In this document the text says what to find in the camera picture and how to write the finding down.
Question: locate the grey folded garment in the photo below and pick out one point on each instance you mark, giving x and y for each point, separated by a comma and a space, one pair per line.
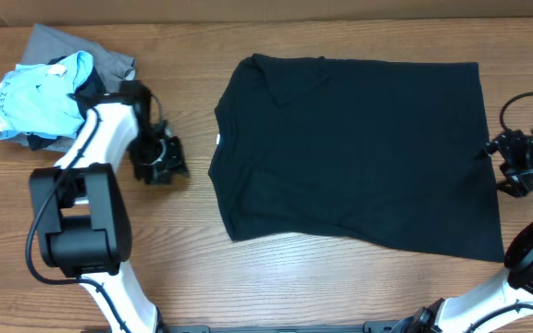
47, 46

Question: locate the black t-shirt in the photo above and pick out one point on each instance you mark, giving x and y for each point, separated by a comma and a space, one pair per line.
384, 152

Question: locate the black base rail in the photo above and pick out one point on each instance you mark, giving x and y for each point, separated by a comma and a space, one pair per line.
366, 327

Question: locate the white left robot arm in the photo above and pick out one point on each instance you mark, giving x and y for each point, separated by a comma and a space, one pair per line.
81, 232

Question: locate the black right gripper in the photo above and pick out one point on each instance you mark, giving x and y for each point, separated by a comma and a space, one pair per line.
526, 181

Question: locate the light blue shirt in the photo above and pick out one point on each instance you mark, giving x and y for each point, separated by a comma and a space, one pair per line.
34, 99

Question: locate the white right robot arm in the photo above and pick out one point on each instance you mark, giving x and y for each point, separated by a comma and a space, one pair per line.
508, 295

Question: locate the black garment in pile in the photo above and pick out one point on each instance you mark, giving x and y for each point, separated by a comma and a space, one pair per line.
88, 90

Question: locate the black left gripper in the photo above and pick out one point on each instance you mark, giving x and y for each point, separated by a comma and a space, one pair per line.
177, 162

